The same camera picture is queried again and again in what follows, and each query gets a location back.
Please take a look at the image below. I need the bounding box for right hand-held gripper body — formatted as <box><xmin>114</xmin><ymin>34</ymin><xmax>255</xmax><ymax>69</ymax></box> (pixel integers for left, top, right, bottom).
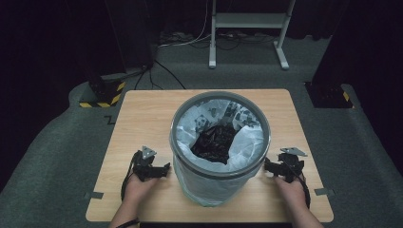
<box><xmin>277</xmin><ymin>146</ymin><xmax>308</xmax><ymax>184</ymax></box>

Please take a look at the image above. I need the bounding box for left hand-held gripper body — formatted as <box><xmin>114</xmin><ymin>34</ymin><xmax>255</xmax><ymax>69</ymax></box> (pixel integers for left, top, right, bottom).
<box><xmin>131</xmin><ymin>145</ymin><xmax>163</xmax><ymax>182</ymax></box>

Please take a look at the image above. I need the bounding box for white panda print trash bag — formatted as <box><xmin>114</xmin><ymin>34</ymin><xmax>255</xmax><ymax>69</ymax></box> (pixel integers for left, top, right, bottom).
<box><xmin>172</xmin><ymin>98</ymin><xmax>269</xmax><ymax>208</ymax></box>

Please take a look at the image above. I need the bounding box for grey plastic bin ring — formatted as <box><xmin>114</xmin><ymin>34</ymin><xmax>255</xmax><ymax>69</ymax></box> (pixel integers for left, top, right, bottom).
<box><xmin>169</xmin><ymin>90</ymin><xmax>272</xmax><ymax>181</ymax></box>

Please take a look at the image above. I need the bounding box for person's left hand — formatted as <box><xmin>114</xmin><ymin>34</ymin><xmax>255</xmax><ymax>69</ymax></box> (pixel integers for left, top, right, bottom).
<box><xmin>123</xmin><ymin>175</ymin><xmax>160</xmax><ymax>203</ymax></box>

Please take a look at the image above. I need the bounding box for person's right hand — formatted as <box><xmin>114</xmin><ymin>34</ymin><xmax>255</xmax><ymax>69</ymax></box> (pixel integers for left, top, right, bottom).
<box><xmin>275</xmin><ymin>176</ymin><xmax>307</xmax><ymax>207</ymax></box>

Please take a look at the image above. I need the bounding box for crumpled black plastic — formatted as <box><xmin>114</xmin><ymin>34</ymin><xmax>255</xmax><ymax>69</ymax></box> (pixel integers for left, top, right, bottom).
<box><xmin>189</xmin><ymin>123</ymin><xmax>240</xmax><ymax>165</ymax></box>

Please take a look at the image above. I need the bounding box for black base with hazard stripes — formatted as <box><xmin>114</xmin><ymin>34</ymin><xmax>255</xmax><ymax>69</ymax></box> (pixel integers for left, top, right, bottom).
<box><xmin>79</xmin><ymin>72</ymin><xmax>126</xmax><ymax>108</ymax></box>
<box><xmin>304</xmin><ymin>81</ymin><xmax>355</xmax><ymax>109</ymax></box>

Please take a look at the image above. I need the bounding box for white metal stand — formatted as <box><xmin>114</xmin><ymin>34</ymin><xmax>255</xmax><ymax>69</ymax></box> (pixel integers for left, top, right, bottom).
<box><xmin>207</xmin><ymin>0</ymin><xmax>297</xmax><ymax>70</ymax></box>

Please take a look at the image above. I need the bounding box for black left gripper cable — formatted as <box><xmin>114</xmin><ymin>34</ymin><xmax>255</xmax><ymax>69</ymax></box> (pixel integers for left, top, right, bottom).
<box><xmin>115</xmin><ymin>151</ymin><xmax>141</xmax><ymax>228</ymax></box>

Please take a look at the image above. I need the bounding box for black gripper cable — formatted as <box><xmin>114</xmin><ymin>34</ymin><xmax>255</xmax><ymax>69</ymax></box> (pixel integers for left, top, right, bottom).
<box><xmin>115</xmin><ymin>151</ymin><xmax>141</xmax><ymax>228</ymax></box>
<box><xmin>281</xmin><ymin>158</ymin><xmax>312</xmax><ymax>209</ymax></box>

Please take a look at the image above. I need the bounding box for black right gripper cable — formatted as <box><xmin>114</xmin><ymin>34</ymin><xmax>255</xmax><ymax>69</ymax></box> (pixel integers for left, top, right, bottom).
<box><xmin>281</xmin><ymin>158</ymin><xmax>312</xmax><ymax>209</ymax></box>

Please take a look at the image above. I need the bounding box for short black floor cable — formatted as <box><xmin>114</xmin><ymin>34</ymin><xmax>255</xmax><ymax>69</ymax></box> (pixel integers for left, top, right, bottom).
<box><xmin>134</xmin><ymin>66</ymin><xmax>154</xmax><ymax>90</ymax></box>

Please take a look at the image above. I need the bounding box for long black floor cable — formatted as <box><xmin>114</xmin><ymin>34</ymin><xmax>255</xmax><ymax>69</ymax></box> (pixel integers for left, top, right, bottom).
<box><xmin>154</xmin><ymin>60</ymin><xmax>186</xmax><ymax>90</ymax></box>

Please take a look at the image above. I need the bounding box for white floor cable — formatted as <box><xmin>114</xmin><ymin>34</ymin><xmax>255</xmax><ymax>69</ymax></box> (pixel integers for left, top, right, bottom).
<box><xmin>158</xmin><ymin>0</ymin><xmax>213</xmax><ymax>48</ymax></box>

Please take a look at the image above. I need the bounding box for tangle of black cables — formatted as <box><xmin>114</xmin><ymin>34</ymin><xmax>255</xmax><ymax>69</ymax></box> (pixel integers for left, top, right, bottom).
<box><xmin>217</xmin><ymin>31</ymin><xmax>277</xmax><ymax>51</ymax></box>

